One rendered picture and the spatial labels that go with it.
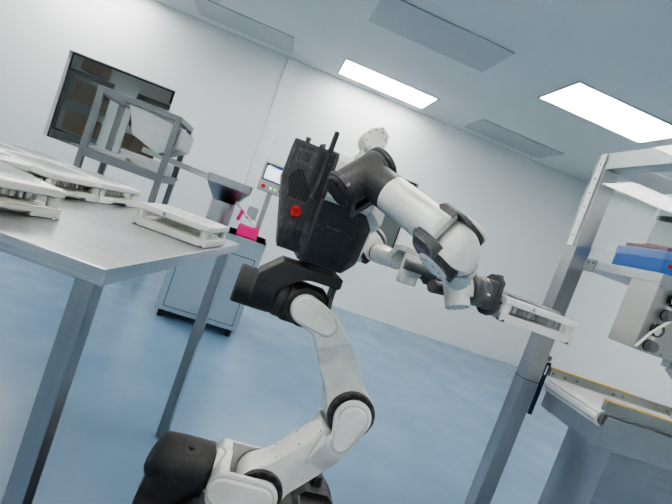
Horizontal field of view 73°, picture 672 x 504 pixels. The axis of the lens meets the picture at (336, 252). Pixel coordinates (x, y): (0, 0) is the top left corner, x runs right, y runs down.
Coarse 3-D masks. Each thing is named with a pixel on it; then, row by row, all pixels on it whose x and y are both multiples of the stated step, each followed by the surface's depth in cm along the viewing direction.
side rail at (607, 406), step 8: (608, 408) 136; (616, 408) 136; (624, 408) 137; (624, 416) 137; (632, 416) 137; (640, 416) 138; (648, 416) 138; (648, 424) 138; (656, 424) 139; (664, 424) 139
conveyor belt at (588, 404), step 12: (552, 384) 160; (564, 384) 160; (564, 396) 152; (576, 396) 149; (588, 396) 154; (600, 396) 162; (576, 408) 146; (588, 408) 141; (600, 408) 140; (636, 408) 164; (624, 420) 139
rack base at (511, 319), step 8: (496, 312) 133; (504, 320) 131; (512, 320) 131; (520, 320) 132; (528, 328) 132; (536, 328) 133; (544, 328) 133; (552, 336) 134; (560, 336) 134; (568, 336) 135
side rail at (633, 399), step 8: (552, 368) 163; (552, 376) 163; (560, 376) 163; (568, 376) 164; (576, 376) 164; (576, 384) 165; (584, 384) 165; (592, 384) 166; (600, 392) 166; (608, 392) 167; (616, 392) 167; (624, 400) 168; (632, 400) 169; (640, 400) 169; (648, 400) 170; (648, 408) 170; (656, 408) 170; (664, 408) 171
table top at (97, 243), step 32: (0, 224) 86; (32, 224) 95; (64, 224) 106; (96, 224) 120; (128, 224) 139; (32, 256) 82; (64, 256) 82; (96, 256) 88; (128, 256) 98; (160, 256) 109; (192, 256) 131
